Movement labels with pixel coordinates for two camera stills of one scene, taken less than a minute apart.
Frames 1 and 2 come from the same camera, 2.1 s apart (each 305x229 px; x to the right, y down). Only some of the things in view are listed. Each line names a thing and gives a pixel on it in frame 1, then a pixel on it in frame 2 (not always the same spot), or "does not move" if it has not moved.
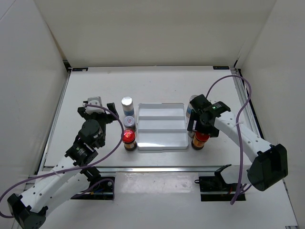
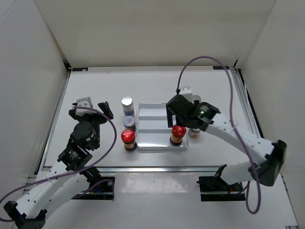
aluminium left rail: (54, 121) does not move
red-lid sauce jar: (199, 140) → (177, 133)
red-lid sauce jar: (128, 138) does not move
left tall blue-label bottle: (127, 106) does not move
